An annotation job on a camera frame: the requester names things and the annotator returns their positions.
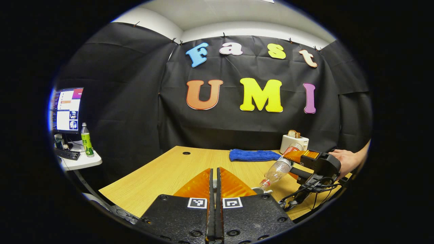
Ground blue towel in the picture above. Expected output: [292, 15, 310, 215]
[229, 149, 282, 162]

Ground white side table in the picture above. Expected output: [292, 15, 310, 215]
[56, 140, 102, 171]

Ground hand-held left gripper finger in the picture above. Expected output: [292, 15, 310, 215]
[216, 167, 295, 244]
[136, 168, 216, 244]

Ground black keyboard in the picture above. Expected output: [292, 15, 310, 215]
[54, 148, 81, 161]

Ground computer monitor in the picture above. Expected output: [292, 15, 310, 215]
[51, 87, 84, 135]

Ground green drink bottle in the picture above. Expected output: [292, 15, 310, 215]
[80, 122, 95, 158]

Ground black backdrop cloth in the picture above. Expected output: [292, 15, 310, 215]
[54, 22, 373, 190]

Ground clear plastic water bottle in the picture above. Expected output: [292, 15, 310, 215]
[259, 142, 304, 190]

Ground white toaster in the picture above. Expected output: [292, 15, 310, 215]
[280, 134, 310, 155]

